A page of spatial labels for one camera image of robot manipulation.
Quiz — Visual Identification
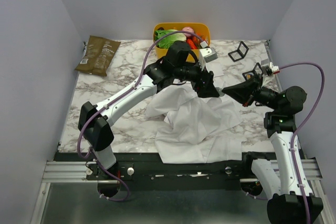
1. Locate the red pepper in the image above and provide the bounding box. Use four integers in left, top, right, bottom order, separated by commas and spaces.
186, 39, 198, 50

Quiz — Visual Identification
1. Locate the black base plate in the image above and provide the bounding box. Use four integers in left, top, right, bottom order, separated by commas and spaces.
54, 151, 279, 200

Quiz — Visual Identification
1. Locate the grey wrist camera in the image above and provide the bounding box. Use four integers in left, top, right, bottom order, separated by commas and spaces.
260, 59, 280, 86
198, 41, 218, 70

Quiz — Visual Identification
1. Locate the black folding stand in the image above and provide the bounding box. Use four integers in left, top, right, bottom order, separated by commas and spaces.
242, 63, 265, 84
228, 41, 249, 62

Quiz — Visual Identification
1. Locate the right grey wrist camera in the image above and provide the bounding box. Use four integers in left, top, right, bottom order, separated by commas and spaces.
260, 59, 280, 86

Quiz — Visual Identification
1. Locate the green lettuce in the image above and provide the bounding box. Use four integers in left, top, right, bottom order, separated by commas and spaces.
154, 29, 187, 49

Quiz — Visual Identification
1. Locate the red onion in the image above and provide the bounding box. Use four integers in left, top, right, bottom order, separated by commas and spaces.
182, 26, 195, 38

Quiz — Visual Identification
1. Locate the yellow plastic bin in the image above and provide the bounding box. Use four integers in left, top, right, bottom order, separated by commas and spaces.
153, 23, 211, 63

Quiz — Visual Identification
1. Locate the near black folding stand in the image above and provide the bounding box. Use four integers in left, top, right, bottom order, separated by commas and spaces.
242, 63, 265, 84

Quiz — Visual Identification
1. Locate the far black folding stand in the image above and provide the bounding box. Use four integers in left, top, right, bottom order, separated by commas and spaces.
228, 41, 249, 62

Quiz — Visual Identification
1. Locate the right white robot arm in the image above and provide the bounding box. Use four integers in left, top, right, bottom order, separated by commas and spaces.
222, 74, 323, 223

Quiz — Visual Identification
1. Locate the orange carrot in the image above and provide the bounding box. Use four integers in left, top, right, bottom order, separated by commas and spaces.
192, 33, 206, 49

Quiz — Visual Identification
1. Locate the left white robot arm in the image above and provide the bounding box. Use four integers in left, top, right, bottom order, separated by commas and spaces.
78, 41, 219, 179

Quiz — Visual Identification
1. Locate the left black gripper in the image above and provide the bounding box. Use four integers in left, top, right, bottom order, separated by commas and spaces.
173, 57, 219, 98

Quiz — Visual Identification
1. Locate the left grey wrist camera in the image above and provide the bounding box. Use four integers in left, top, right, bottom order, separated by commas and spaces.
198, 41, 218, 70

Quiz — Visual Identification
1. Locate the brown snack bag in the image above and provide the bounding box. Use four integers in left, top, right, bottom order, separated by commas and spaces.
75, 35, 121, 77

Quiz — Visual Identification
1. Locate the white shirt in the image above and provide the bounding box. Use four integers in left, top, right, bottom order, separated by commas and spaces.
145, 84, 243, 164

